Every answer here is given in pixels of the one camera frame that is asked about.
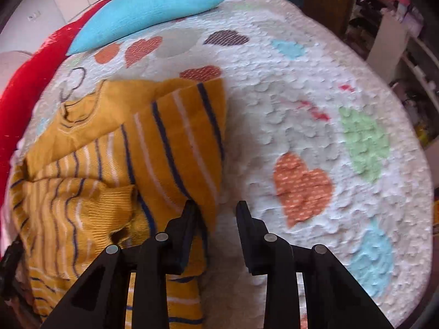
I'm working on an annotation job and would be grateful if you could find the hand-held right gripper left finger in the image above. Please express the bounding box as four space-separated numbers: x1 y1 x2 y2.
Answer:
40 199 198 329

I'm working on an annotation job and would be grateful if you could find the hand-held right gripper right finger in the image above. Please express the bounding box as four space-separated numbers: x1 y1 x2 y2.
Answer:
235 200 395 329

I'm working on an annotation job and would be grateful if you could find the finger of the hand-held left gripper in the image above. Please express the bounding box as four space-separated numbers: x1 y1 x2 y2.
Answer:
0 239 24 299

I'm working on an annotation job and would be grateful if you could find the mustard striped knit sweater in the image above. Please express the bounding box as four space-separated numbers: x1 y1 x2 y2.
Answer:
9 77 229 326

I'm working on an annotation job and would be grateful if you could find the white heart print blanket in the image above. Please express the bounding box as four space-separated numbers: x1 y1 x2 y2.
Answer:
21 0 434 328

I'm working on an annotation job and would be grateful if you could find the red plush blanket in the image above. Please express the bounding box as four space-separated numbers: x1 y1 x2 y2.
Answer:
0 0 113 209

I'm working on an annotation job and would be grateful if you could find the turquoise pillow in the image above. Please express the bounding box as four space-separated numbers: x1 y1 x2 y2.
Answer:
66 0 227 56

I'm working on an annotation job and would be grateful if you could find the white cardboard sheet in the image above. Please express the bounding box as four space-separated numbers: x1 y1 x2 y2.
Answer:
366 14 410 86

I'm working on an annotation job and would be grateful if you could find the white shelf rack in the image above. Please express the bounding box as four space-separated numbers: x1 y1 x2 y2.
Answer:
391 31 439 110

